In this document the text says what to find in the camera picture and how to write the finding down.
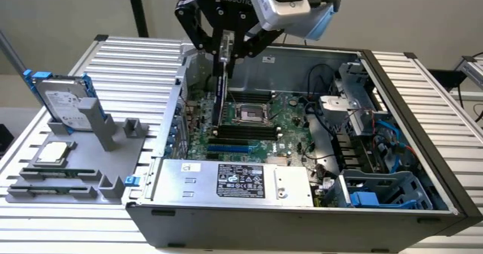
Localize black RAM slot bank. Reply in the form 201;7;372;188
217;123;283;142
227;89;273;102

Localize silver metal drive cage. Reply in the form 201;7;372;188
319;62;390;137

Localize silver CPU chip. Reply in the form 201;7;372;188
39;141;73;163

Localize blue data wire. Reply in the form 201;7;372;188
372;117;411;183

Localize grey parts rack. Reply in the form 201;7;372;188
5;97;156;206

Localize black looped wire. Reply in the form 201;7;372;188
307;63;337;104

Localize CPU socket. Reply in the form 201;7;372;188
225;100;275;125

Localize hard disk with blue rails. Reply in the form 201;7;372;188
23;69;105;133

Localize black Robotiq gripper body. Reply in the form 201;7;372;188
195;0;261;36

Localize green motherboard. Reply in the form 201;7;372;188
183;89;343;166

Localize grey-blue plastic disk bay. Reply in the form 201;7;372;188
336;170;434;210

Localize black open PC case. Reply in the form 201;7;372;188
124;42;483;249

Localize black expansion slot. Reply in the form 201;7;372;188
208;136;251;145

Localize grey metal pole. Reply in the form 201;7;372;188
0;29;28;77

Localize black box on floor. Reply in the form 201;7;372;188
0;123;15;153

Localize blue expansion slot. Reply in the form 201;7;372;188
205;143;251;155

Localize silver power supply unit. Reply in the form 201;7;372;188
151;158;317;208

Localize black gpu card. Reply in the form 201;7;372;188
209;29;237;128

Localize green RAM stick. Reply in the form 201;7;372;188
24;167;96;179

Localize black stand pole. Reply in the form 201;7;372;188
125;0;151;38

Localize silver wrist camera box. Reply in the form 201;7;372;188
248;0;337;42

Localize red wire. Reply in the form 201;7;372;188
371;117;420;162

